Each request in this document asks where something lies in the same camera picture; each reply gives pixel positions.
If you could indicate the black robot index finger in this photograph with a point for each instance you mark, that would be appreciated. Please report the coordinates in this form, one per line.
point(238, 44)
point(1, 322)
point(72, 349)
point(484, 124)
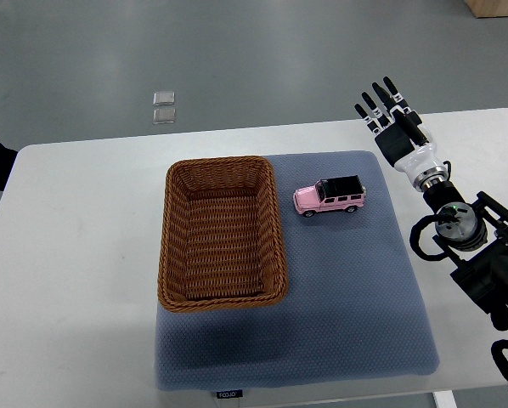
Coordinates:
point(396, 96)

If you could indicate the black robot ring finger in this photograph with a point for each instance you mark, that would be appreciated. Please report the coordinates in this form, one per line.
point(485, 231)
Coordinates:
point(379, 115)

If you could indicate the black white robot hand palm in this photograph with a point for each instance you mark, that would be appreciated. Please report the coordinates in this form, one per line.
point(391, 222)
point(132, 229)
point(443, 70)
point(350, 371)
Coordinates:
point(419, 163)

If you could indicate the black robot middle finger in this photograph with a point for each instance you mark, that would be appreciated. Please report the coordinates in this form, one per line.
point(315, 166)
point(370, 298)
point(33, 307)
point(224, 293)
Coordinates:
point(385, 98)

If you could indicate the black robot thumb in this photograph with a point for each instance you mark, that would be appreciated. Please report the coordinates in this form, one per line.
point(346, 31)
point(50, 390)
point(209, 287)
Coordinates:
point(412, 130)

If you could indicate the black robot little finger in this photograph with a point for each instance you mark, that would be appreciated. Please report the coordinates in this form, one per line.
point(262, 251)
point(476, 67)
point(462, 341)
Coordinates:
point(370, 122)

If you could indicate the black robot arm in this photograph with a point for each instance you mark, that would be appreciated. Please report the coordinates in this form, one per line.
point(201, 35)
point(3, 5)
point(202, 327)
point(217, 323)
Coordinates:
point(473, 235)

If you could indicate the pink toy car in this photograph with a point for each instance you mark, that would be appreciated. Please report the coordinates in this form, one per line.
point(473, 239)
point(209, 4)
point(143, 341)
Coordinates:
point(328, 195)

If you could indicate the brown wicker basket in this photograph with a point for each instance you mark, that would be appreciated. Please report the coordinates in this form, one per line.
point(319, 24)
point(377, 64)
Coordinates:
point(222, 244)

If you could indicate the wooden box corner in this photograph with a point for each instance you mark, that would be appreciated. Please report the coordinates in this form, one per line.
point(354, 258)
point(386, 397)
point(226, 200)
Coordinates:
point(488, 8)

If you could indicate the blue gray cushion mat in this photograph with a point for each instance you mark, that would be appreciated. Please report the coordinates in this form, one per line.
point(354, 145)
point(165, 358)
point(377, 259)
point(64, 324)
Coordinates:
point(353, 309)

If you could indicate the lower floor metal plate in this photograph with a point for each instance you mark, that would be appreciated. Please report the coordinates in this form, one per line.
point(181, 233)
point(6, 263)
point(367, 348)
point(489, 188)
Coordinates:
point(164, 115)

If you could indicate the floor metal plate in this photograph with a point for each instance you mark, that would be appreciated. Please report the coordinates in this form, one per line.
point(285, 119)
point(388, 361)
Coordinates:
point(163, 98)
point(164, 115)

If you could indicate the upper floor metal plate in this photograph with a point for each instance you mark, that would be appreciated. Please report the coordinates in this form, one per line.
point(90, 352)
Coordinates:
point(163, 98)

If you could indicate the white table leg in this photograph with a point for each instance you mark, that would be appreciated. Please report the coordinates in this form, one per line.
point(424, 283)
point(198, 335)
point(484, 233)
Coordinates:
point(444, 399)

